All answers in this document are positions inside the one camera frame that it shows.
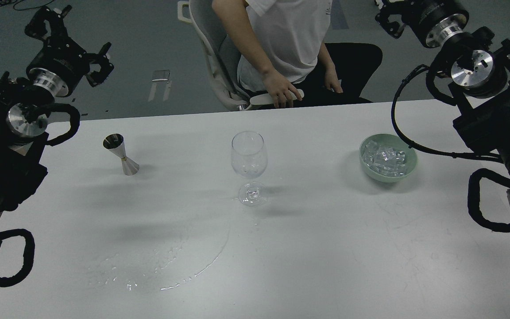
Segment clear wine glass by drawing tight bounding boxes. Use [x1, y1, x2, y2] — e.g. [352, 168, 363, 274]
[231, 131, 268, 207]

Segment person right hand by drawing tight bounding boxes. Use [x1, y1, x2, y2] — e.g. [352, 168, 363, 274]
[261, 69, 301, 109]

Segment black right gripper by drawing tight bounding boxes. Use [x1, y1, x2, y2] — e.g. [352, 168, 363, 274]
[375, 0, 470, 48]

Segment seated person white shirt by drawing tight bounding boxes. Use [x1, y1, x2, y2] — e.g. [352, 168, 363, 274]
[212, 0, 383, 107]

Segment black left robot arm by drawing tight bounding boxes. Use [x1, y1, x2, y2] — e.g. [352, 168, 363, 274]
[0, 5, 115, 288]

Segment person left hand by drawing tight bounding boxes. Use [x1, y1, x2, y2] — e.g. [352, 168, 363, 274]
[324, 67, 344, 93]

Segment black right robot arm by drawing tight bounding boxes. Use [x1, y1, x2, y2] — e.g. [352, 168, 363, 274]
[375, 0, 510, 233]

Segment white office chair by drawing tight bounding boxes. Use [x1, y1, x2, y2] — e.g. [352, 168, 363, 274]
[177, 0, 273, 111]

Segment black floor cables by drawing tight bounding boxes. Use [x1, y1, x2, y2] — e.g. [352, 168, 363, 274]
[0, 0, 56, 19]

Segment clear ice cubes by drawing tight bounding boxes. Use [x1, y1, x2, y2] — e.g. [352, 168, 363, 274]
[361, 140, 408, 177]

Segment green bowl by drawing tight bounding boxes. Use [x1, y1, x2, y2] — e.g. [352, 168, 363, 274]
[358, 134, 418, 183]

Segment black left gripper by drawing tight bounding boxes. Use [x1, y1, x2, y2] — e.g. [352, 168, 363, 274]
[25, 5, 115, 97]

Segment steel cocktail jigger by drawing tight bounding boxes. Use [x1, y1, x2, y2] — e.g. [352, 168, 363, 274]
[103, 133, 140, 176]

